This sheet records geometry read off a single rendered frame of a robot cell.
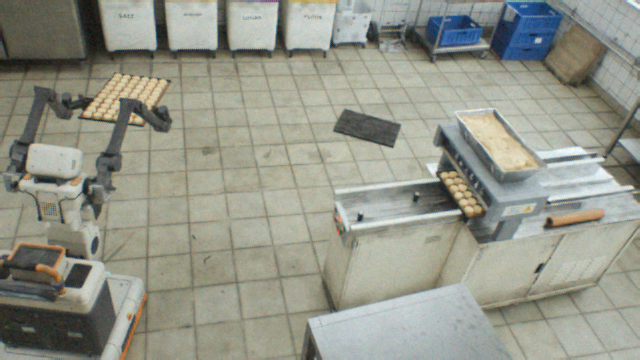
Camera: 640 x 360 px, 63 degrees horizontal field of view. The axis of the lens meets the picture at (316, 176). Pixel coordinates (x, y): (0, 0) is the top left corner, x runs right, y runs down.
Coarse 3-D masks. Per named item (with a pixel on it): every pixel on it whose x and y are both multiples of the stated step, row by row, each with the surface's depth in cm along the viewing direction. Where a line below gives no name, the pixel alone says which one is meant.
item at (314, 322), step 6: (312, 318) 136; (312, 324) 135; (318, 324) 135; (306, 330) 139; (306, 336) 139; (306, 342) 140; (306, 348) 141; (312, 348) 141; (306, 354) 143; (312, 354) 144
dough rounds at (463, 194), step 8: (440, 176) 331; (448, 176) 329; (456, 176) 331; (448, 184) 324; (456, 184) 326; (464, 184) 327; (456, 192) 319; (464, 192) 319; (464, 200) 313; (472, 200) 314; (464, 208) 310; (472, 208) 310; (480, 208) 310
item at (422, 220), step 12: (588, 192) 336; (600, 192) 338; (612, 192) 341; (624, 192) 345; (420, 216) 302; (432, 216) 303; (444, 216) 305; (456, 216) 309; (360, 228) 290; (372, 228) 294; (384, 228) 297; (396, 228) 300
